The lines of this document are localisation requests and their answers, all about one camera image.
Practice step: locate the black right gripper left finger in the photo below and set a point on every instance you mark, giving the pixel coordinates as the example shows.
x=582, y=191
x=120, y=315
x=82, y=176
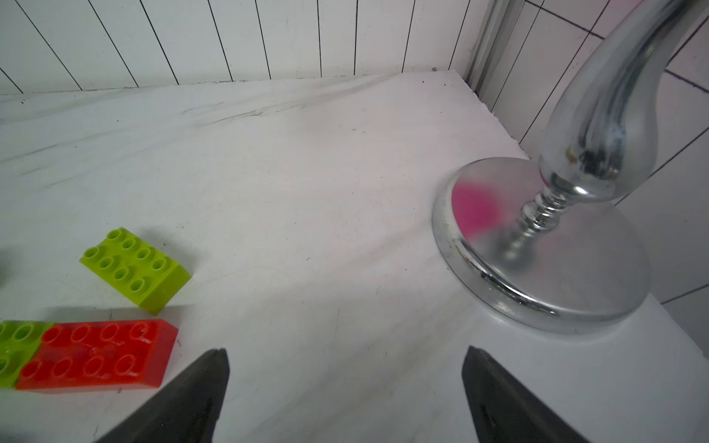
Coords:
x=185, y=410

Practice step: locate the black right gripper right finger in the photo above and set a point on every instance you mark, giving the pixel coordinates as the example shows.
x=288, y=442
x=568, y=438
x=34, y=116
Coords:
x=504, y=410

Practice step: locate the red 2x4 brick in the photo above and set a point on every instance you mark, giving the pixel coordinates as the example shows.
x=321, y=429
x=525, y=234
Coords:
x=98, y=356

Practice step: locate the lime green 2x4 brick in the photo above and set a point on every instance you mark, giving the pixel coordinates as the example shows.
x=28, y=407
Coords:
x=140, y=272

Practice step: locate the chrome pink cup stand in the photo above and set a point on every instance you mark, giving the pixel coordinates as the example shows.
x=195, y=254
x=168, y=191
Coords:
x=542, y=242

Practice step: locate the lime green 2x2 brick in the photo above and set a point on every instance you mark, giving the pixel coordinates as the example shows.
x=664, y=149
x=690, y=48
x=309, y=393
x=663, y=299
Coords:
x=19, y=342

